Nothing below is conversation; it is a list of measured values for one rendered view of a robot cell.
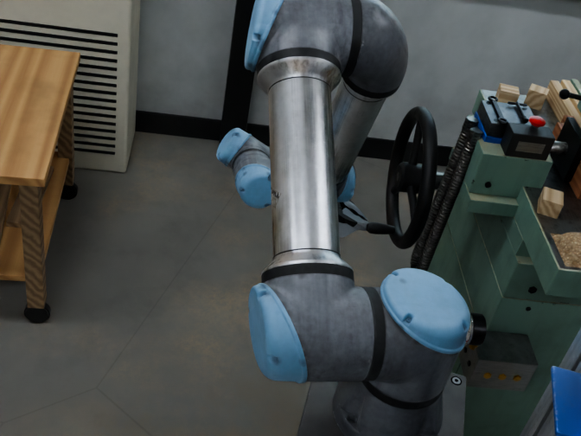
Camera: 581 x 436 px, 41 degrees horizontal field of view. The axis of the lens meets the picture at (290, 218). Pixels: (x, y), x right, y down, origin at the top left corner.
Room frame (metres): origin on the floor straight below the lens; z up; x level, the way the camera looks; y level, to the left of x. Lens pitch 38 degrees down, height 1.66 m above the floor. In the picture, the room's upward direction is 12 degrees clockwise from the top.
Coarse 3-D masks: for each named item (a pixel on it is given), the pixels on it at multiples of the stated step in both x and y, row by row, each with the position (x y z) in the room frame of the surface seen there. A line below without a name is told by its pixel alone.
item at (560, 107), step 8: (552, 80) 1.62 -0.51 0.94; (552, 88) 1.59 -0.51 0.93; (560, 88) 1.58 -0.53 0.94; (552, 96) 1.58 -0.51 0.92; (552, 104) 1.56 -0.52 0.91; (560, 104) 1.53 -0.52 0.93; (568, 104) 1.52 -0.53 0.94; (560, 112) 1.51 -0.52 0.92; (568, 112) 1.48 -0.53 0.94; (576, 112) 1.48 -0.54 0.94; (560, 120) 1.50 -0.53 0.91
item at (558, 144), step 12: (564, 132) 1.33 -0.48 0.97; (576, 132) 1.29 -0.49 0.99; (564, 144) 1.30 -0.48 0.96; (576, 144) 1.27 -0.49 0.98; (552, 156) 1.33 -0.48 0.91; (564, 156) 1.30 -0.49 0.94; (576, 156) 1.26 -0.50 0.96; (564, 168) 1.28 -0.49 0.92; (576, 168) 1.26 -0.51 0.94; (564, 180) 1.26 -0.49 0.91
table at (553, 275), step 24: (480, 96) 1.57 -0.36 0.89; (552, 120) 1.51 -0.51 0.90; (552, 168) 1.31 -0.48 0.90; (528, 192) 1.20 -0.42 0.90; (528, 216) 1.15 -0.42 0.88; (576, 216) 1.16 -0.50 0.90; (528, 240) 1.12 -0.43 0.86; (552, 240) 1.07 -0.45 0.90; (552, 264) 1.01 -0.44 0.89; (552, 288) 0.99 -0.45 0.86; (576, 288) 1.00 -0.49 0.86
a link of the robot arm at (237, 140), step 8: (232, 136) 1.23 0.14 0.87; (240, 136) 1.23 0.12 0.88; (248, 136) 1.24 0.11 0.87; (224, 144) 1.23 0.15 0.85; (232, 144) 1.21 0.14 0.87; (240, 144) 1.22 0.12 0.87; (248, 144) 1.22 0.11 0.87; (256, 144) 1.23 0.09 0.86; (264, 144) 1.26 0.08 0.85; (224, 152) 1.21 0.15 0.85; (232, 152) 1.21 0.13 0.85; (224, 160) 1.21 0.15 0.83; (232, 160) 1.20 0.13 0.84; (232, 168) 1.23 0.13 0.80
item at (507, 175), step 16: (480, 144) 1.24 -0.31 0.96; (496, 144) 1.25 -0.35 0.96; (480, 160) 1.21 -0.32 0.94; (496, 160) 1.21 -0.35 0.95; (512, 160) 1.22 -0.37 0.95; (528, 160) 1.22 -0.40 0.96; (544, 160) 1.23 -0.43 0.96; (464, 176) 1.25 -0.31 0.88; (480, 176) 1.21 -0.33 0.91; (496, 176) 1.21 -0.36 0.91; (512, 176) 1.22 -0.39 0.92; (528, 176) 1.22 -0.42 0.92; (544, 176) 1.23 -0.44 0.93; (480, 192) 1.21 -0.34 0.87; (496, 192) 1.21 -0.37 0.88; (512, 192) 1.22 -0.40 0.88
